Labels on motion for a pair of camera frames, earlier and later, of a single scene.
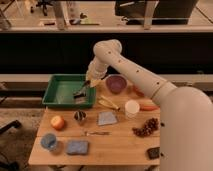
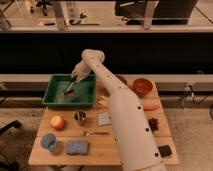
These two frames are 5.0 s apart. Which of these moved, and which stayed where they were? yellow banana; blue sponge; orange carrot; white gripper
Moved: white gripper
Stayed: orange carrot; yellow banana; blue sponge
